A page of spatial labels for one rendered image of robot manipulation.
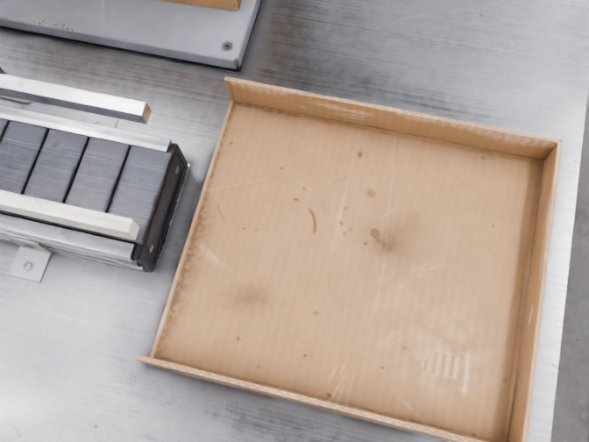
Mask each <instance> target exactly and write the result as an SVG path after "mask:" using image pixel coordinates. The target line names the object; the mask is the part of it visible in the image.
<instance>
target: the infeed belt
mask: <svg viewBox="0 0 589 442"><path fill-rule="evenodd" d="M130 149H131V150H130ZM129 151H130V152H129ZM172 156H173V155H172V154H171V153H166V152H161V151H157V150H152V149H148V148H143V147H140V146H130V145H127V144H123V143H118V142H114V141H110V140H106V139H98V138H93V137H90V139H89V136H84V135H81V134H76V133H72V132H64V131H59V130H54V129H50V130H49V129H48V128H46V127H42V126H37V125H29V124H26V123H21V122H17V121H12V120H11V121H9V120H8V119H3V118H0V189H1V190H5V191H9V192H13V193H17V194H21V195H25V196H32V197H37V198H40V199H45V200H48V201H53V202H56V203H64V204H68V205H72V206H76V207H80V208H84V209H88V210H95V211H100V212H103V213H108V214H111V215H116V216H120V217H127V218H131V219H133V221H134V222H135V223H136V224H137V225H138V226H139V230H138V235H137V237H136V239H135V240H132V239H125V238H120V237H117V236H112V235H109V234H105V233H100V232H93V231H90V230H86V229H82V228H78V227H73V226H70V225H63V224H59V223H55V222H51V221H47V220H43V219H39V218H35V217H27V216H24V215H20V214H16V213H12V212H8V211H4V210H0V214H4V215H8V216H12V217H19V218H22V219H26V220H31V221H34V222H39V223H42V224H46V225H53V226H58V227H61V228H65V229H69V230H73V231H78V232H84V233H88V234H92V235H96V236H100V237H104V238H108V239H114V240H119V241H123V242H127V243H131V244H134V245H137V244H140V245H143V242H144V239H145V235H146V232H147V229H148V226H149V224H150V221H151V218H152V216H153V212H154V209H155V206H156V203H157V201H158V198H159V195H160V191H161V188H162V185H163V182H164V180H165V177H166V174H167V170H168V167H169V164H170V161H171V159H172Z"/></svg>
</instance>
